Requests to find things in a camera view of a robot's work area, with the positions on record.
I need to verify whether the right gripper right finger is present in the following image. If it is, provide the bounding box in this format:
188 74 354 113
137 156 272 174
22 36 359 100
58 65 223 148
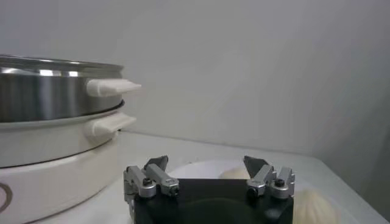
243 155 296 200

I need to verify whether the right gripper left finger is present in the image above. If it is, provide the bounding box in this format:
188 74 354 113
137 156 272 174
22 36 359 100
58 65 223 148
123 155 180 202

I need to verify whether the white steamed baozi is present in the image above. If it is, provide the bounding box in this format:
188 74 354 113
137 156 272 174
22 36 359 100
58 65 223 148
292 187 341 224
218 166 251 180

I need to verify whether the stainless steel steamer basket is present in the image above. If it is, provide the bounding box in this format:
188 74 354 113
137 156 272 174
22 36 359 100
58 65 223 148
0 54 143 123

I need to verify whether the white round plate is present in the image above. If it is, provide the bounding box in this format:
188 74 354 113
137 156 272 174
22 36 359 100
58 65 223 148
168 159 345 224

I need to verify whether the white electric cooker base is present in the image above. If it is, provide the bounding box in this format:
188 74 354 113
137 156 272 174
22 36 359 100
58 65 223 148
0 102 138 224

